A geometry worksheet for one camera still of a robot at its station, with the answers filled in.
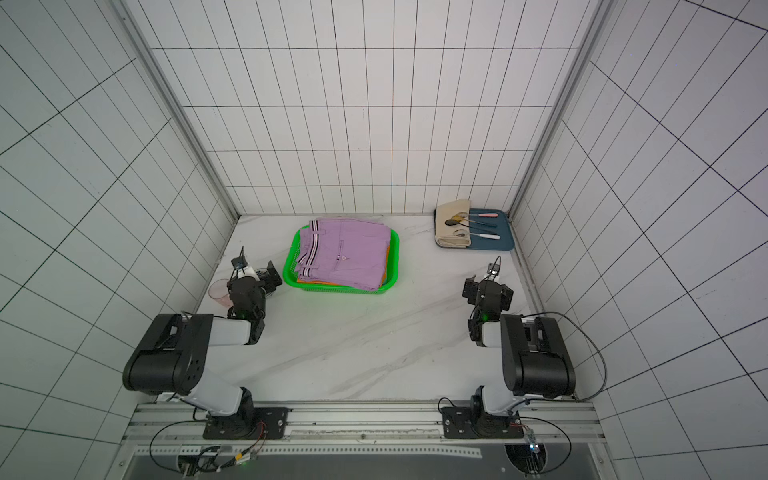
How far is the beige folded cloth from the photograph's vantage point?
112cm

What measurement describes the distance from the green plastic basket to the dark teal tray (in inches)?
12.2

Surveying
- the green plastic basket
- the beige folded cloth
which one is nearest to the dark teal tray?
the beige folded cloth

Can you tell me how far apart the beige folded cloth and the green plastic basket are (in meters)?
0.20

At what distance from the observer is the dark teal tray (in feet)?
3.69

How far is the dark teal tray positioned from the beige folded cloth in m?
0.03

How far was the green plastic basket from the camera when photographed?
2.96 ft

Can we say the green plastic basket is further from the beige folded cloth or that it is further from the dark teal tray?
Answer: the dark teal tray
